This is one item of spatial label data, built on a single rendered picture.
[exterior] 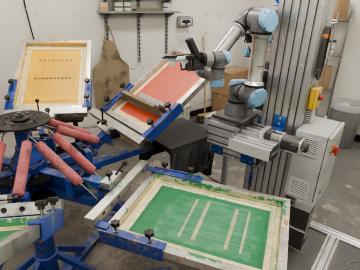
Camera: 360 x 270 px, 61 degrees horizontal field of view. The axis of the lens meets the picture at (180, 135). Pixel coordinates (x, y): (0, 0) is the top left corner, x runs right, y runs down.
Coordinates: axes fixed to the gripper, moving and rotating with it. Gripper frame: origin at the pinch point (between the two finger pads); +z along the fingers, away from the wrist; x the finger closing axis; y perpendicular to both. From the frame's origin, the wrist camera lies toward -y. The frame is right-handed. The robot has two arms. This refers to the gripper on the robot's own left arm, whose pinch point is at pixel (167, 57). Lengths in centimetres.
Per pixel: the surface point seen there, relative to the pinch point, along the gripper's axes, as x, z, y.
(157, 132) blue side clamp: 34, -7, 47
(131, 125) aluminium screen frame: 53, 3, 46
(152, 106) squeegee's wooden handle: 43, -9, 33
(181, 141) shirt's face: 57, -36, 66
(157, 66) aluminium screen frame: 93, -35, 12
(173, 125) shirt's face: 87, -45, 62
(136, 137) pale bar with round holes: 33, 7, 48
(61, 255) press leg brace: 56, 59, 129
